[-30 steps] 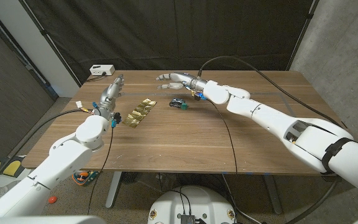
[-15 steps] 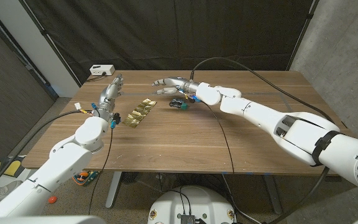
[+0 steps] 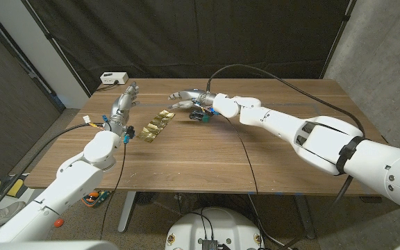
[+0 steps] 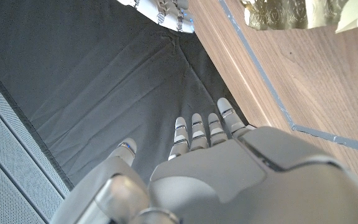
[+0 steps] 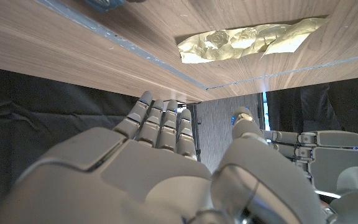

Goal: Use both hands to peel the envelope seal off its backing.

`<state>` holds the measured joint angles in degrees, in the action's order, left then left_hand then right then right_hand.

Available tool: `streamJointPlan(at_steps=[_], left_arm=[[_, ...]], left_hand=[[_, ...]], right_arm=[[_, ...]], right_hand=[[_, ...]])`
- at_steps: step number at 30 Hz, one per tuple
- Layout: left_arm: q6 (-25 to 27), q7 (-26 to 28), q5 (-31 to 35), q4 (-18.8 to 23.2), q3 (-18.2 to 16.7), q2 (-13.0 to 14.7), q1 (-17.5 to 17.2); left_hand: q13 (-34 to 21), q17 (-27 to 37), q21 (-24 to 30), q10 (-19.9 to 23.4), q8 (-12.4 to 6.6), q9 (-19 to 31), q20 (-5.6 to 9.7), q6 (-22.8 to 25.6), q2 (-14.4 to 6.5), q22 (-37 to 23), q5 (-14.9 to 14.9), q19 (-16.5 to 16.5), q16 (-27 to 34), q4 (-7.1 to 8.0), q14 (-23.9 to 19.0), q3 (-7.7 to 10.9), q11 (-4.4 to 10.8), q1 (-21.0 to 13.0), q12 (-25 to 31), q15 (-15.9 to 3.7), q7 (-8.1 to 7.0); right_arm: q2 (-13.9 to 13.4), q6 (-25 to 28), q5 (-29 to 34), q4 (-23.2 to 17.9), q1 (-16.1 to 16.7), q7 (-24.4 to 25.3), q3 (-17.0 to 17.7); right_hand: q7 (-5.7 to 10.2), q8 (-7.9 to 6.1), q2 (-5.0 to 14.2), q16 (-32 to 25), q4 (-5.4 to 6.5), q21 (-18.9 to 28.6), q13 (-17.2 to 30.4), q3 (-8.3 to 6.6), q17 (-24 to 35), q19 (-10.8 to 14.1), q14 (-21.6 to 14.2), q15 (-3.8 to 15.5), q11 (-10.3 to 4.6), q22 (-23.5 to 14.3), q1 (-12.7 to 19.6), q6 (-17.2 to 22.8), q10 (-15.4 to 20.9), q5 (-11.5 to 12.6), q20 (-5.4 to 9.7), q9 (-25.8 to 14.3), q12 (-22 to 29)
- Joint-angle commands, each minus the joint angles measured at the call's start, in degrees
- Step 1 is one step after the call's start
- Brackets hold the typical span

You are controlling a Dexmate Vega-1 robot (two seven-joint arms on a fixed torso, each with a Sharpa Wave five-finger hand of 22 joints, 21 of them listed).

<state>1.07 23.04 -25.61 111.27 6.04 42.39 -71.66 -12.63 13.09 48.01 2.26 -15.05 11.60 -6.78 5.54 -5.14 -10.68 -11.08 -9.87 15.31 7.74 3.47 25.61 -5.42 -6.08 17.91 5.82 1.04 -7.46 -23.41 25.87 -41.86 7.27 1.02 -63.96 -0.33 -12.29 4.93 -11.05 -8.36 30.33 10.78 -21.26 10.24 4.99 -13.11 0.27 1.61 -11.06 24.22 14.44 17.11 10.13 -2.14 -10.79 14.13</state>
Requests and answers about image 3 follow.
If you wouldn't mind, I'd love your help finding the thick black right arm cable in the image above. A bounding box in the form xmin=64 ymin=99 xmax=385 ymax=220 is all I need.
xmin=205 ymin=63 xmax=367 ymax=250

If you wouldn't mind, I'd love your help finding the grey sneaker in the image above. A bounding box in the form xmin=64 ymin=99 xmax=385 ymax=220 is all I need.
xmin=0 ymin=200 xmax=26 ymax=237

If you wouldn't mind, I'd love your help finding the small black and teal object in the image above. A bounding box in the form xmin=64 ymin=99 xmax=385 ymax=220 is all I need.
xmin=188 ymin=109 xmax=210 ymax=124

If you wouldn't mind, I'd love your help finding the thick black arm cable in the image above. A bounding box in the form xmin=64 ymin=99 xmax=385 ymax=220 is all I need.
xmin=205 ymin=63 xmax=367 ymax=250
xmin=0 ymin=121 xmax=106 ymax=228

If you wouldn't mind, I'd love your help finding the black power strip cable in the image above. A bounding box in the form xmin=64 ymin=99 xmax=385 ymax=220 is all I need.
xmin=95 ymin=80 xmax=119 ymax=92

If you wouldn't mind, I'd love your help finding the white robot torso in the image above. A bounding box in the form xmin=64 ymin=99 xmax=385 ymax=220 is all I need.
xmin=165 ymin=207 xmax=266 ymax=250

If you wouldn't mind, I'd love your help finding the grey table leg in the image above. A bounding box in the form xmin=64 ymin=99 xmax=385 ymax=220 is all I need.
xmin=293 ymin=194 xmax=316 ymax=240
xmin=117 ymin=190 xmax=138 ymax=233

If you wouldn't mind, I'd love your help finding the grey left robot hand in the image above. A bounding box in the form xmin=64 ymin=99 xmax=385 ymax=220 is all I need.
xmin=108 ymin=81 xmax=140 ymax=135

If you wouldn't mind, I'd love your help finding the white power strip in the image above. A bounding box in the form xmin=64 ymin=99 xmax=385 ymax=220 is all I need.
xmin=99 ymin=72 xmax=129 ymax=85

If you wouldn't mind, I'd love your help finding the thin black left wrist cable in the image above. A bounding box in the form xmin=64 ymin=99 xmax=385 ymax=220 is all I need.
xmin=99 ymin=140 xmax=128 ymax=241

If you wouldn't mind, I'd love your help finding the black backdrop curtain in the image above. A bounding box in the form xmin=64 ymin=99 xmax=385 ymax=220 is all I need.
xmin=21 ymin=0 xmax=357 ymax=94

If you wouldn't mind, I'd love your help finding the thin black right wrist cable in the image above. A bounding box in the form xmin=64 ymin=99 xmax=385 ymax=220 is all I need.
xmin=224 ymin=116 xmax=262 ymax=249

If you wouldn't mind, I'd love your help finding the black backdrop stand pole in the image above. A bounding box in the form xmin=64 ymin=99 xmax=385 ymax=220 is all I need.
xmin=319 ymin=0 xmax=358 ymax=80
xmin=21 ymin=0 xmax=92 ymax=98

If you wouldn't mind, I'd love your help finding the green and orange toy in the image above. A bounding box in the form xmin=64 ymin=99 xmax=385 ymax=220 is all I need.
xmin=81 ymin=190 xmax=111 ymax=208

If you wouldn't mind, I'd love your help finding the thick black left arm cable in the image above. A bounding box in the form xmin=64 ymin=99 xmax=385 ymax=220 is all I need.
xmin=0 ymin=121 xmax=106 ymax=228

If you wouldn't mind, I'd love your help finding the gold foil seal sheet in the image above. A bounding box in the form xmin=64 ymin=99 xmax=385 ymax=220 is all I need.
xmin=136 ymin=109 xmax=176 ymax=144

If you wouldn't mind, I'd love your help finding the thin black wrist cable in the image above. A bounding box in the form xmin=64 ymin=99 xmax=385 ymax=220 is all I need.
xmin=99 ymin=140 xmax=128 ymax=241
xmin=224 ymin=116 xmax=262 ymax=249

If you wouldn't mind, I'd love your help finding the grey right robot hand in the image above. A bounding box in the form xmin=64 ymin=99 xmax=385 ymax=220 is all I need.
xmin=167 ymin=89 xmax=218 ymax=111

